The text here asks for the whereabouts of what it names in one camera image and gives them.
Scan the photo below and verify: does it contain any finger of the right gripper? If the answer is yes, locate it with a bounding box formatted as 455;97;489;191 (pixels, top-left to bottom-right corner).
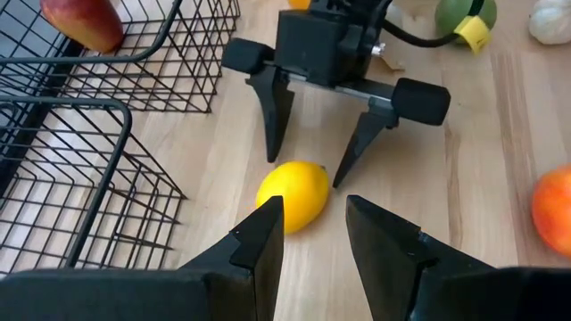
244;65;296;164
332;98;399;189

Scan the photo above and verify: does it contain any small green avocado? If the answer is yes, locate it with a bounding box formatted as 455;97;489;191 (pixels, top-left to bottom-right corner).
434;0;499;44

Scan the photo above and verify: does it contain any yellow lemon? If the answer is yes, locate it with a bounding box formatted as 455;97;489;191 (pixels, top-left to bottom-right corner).
255;160;331;236

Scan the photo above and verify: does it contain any black wire basket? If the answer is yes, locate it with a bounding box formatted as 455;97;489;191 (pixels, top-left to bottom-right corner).
0;0;242;115
0;95;188;276

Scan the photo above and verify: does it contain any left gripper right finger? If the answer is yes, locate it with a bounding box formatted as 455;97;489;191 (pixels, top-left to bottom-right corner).
346;194;496;321

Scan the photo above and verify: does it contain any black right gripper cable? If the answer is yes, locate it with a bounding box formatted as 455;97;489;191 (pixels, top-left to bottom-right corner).
381;0;487;49

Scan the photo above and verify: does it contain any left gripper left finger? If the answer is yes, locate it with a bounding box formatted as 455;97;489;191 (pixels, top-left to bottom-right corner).
178;194;286;321

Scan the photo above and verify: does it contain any red apple with stem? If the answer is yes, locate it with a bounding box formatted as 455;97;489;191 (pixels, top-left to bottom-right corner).
38;0;125;54

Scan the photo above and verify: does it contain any orange-red persimmon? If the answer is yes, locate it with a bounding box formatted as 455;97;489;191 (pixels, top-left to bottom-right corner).
530;164;571;259

